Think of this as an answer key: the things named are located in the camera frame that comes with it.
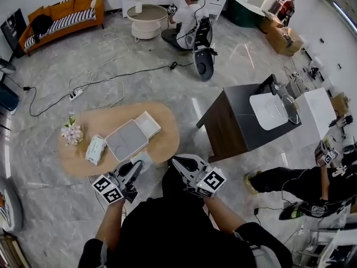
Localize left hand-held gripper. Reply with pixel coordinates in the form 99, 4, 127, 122
91, 160, 144, 206

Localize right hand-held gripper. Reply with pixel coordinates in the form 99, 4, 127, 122
171, 154, 228, 199

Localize person's left forearm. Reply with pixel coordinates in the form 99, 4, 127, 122
94, 199, 127, 253

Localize person's right forearm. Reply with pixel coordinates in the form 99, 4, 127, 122
203, 195, 247, 234

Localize oval wooden coffee table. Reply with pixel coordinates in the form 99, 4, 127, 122
57, 101, 181, 178

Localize white wet wipes pack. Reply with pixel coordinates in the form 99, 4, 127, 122
85, 134, 108, 166

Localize dark wooden vanity cabinet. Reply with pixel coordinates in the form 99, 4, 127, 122
196, 74, 303, 164

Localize pink flower bouquet vase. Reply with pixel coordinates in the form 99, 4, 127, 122
60, 115, 84, 147

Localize person's black clothes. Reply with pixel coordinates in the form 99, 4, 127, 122
78, 160, 293, 268

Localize white power strip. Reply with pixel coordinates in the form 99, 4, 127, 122
69, 88, 85, 102

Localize white sink basin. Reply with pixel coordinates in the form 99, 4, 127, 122
249, 92, 290, 131

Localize black faucet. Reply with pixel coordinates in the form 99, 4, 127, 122
258, 73, 279, 96

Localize glass pot lid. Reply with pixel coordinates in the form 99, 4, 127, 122
281, 93, 302, 126

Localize white round lounge chair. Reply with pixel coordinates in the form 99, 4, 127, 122
0, 176, 25, 233

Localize white cube appliance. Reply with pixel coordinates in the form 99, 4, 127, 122
294, 87, 338, 146

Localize wooden shelf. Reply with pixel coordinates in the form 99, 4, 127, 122
0, 232, 32, 268

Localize round white side table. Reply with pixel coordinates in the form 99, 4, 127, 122
126, 3, 169, 41

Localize cardboard boxes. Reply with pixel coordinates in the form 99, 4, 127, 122
259, 11, 305, 57

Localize dark green curved counter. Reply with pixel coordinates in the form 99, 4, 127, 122
223, 0, 266, 29

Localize white vase yellow flowers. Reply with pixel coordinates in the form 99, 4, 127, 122
132, 0, 147, 14

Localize black bag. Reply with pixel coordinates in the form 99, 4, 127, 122
30, 14, 55, 43

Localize orange striped sofa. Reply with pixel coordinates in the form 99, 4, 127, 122
18, 0, 106, 57

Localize black framed picture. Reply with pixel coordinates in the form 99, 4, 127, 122
0, 8, 27, 59

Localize black floor cable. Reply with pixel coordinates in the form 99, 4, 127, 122
5, 61, 195, 118

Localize grey backpack strap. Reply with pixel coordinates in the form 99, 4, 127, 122
249, 244, 279, 268

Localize white floor cable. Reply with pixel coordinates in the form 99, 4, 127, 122
67, 28, 131, 109

